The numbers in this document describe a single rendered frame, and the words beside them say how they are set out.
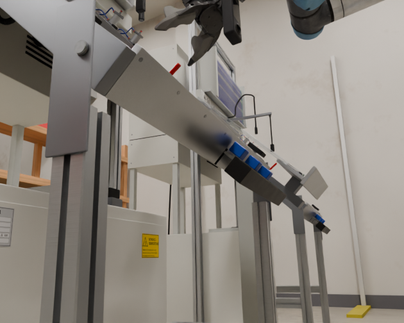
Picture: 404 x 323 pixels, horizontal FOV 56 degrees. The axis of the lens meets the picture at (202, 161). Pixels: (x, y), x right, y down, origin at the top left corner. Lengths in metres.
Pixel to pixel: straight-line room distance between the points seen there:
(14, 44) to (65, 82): 0.86
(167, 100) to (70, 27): 0.17
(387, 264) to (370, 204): 0.59
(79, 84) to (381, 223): 3.91
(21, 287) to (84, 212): 0.38
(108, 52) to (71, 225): 0.20
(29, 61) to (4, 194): 0.66
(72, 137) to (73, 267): 0.12
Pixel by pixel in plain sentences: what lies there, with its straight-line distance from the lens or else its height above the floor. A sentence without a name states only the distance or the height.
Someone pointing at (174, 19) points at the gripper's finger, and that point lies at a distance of 0.85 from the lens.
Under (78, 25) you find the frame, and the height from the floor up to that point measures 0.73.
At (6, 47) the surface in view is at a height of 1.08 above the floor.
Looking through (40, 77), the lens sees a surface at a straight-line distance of 1.30.
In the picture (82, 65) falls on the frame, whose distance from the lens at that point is 0.40.
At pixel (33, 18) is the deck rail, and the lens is 0.56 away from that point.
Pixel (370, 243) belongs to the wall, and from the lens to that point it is 4.17.
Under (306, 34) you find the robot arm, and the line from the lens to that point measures 0.99.
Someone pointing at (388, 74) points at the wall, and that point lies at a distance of 4.53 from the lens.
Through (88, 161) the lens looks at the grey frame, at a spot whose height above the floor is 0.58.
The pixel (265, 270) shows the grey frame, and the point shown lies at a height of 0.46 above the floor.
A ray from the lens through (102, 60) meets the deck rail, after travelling 0.45.
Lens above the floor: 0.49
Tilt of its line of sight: 15 degrees up
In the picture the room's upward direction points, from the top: 2 degrees counter-clockwise
